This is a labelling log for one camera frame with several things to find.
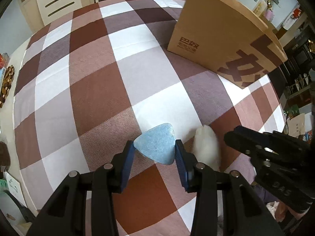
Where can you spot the blue pack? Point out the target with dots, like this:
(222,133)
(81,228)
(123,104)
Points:
(2,77)

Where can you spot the wooden bead trivet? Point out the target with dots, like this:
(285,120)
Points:
(7,86)

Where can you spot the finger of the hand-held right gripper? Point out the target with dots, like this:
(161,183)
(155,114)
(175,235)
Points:
(242,143)
(275,139)

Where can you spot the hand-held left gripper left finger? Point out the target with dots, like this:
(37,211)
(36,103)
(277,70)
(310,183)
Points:
(128,157)

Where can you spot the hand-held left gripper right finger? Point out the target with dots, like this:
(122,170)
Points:
(182,162)

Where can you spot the light blue triangular sponge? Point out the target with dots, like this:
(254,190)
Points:
(155,142)

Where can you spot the large cardboard box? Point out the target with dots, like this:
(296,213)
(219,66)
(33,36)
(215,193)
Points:
(221,29)

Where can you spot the red can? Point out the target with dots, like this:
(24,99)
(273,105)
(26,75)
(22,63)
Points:
(3,59)

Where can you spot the white card with drawing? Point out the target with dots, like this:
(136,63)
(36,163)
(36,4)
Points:
(16,188)

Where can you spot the white fluffy plush toy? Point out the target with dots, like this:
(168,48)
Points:
(205,145)

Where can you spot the white cartoon printed box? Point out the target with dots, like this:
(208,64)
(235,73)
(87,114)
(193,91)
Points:
(9,213)

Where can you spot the brown checkered tablecloth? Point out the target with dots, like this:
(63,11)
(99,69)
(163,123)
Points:
(98,78)

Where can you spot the black appliance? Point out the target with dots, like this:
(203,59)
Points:
(27,215)

